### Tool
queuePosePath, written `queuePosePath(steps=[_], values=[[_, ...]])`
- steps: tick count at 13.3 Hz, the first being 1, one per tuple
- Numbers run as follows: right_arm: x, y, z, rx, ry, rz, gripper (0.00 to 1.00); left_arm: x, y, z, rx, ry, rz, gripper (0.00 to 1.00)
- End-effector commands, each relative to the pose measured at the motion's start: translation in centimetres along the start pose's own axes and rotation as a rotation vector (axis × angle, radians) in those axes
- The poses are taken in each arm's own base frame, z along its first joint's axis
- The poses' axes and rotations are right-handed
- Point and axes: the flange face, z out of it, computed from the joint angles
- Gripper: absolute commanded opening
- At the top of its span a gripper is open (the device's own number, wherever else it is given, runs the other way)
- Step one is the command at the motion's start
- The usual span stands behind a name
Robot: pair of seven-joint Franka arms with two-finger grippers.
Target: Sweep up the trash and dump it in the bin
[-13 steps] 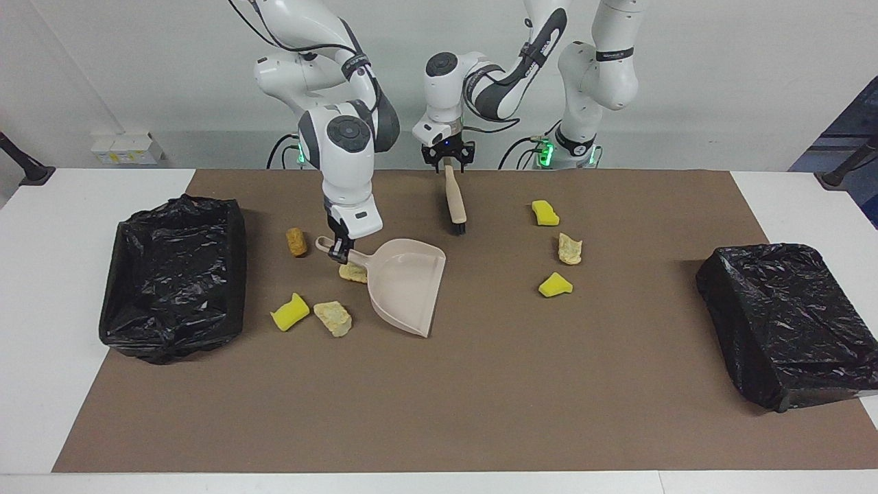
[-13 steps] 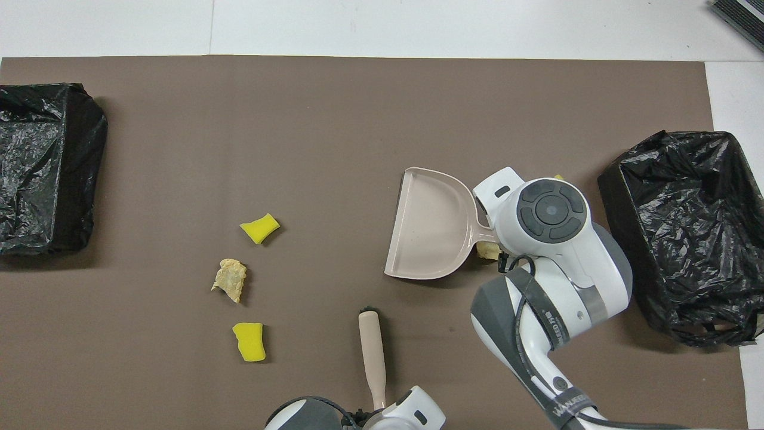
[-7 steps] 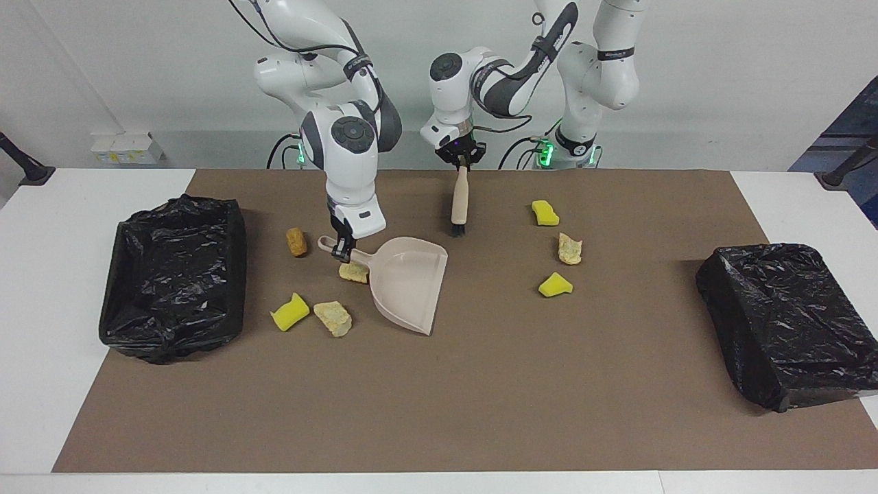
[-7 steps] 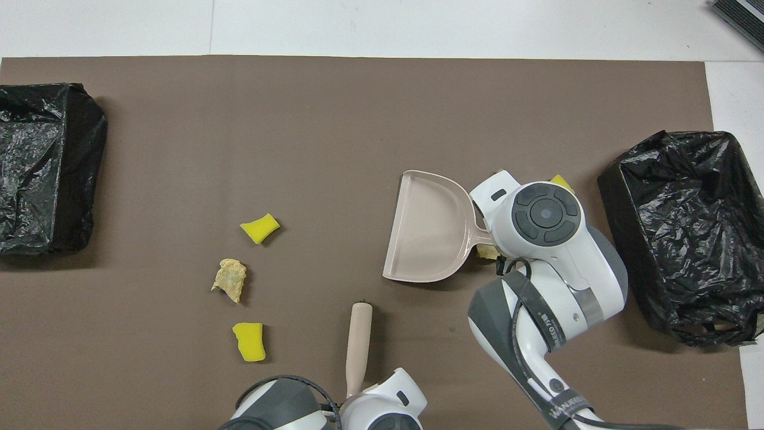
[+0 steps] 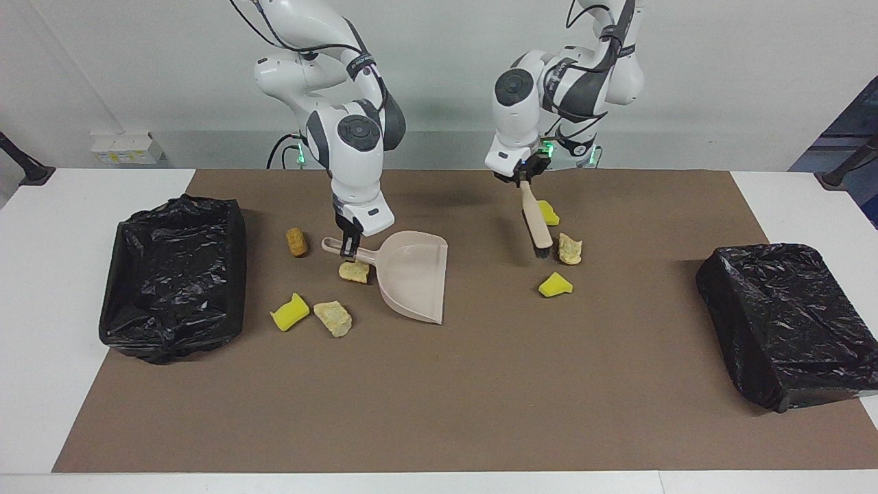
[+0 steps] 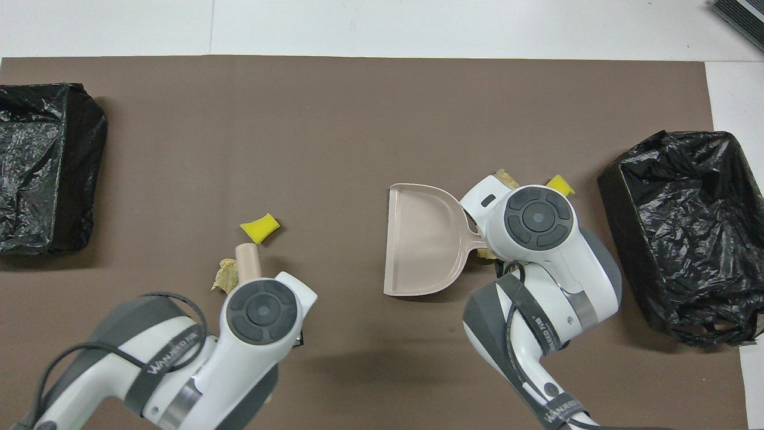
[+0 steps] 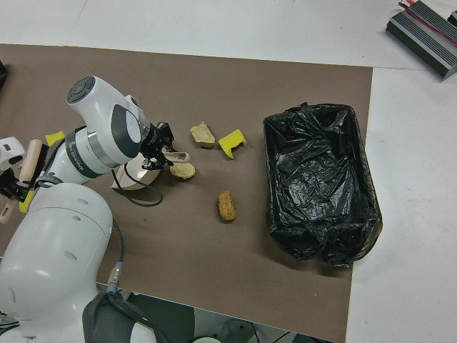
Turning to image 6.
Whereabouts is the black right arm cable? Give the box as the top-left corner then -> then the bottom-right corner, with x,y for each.
498,260 -> 603,430

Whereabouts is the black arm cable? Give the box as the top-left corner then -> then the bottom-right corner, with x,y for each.
27,291 -> 208,430
498,260 -> 603,430

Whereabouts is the beige plastic dustpan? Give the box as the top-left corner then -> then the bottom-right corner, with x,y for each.
383,183 -> 489,297

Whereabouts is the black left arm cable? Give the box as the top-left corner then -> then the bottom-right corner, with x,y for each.
27,291 -> 208,430

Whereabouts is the tan lump with orange streaks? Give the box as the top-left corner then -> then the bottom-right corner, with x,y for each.
211,258 -> 239,294

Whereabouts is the bin lined with black bag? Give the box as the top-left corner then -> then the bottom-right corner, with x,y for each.
0,82 -> 109,256
597,130 -> 764,348

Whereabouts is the dark grey ribbed device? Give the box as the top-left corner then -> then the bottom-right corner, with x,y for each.
710,0 -> 764,54

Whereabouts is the brown table mat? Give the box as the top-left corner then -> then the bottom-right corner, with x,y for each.
0,56 -> 750,430

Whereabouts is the yellow sponge piece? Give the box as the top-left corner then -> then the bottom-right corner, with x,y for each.
546,174 -> 577,196
239,213 -> 281,245

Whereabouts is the beige brush with black bristles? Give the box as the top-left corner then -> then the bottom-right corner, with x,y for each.
235,242 -> 263,281

